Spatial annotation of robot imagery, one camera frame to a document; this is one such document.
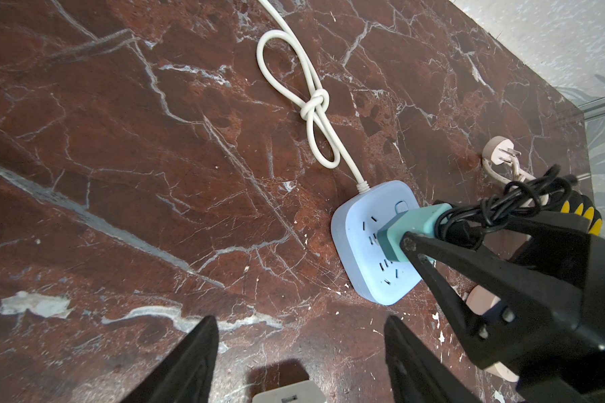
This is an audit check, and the teal charger plug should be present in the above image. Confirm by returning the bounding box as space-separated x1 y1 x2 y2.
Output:
376 203 452 263

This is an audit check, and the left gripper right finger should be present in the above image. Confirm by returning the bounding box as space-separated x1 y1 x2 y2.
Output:
384 316 479 403

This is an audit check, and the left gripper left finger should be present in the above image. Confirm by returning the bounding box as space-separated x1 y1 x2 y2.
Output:
123 316 219 402

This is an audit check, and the white charger plug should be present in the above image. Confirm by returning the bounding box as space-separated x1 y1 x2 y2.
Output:
252 379 327 403

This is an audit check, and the pink round power strip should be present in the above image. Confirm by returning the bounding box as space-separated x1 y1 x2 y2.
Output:
465 284 520 384

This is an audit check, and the blue square power strip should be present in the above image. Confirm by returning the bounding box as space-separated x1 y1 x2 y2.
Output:
331 181 421 306

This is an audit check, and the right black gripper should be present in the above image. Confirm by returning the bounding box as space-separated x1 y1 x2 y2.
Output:
401 213 605 402

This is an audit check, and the yellow black work glove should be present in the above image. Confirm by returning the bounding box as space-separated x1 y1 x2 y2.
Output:
552 176 603 236

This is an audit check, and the pink power strip cord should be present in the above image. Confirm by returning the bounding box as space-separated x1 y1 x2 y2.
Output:
481 135 551 208

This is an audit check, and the white power strip cord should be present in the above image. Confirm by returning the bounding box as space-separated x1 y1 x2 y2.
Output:
255 0 371 195

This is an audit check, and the black usb cable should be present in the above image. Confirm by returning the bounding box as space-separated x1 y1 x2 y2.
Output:
433 164 574 243

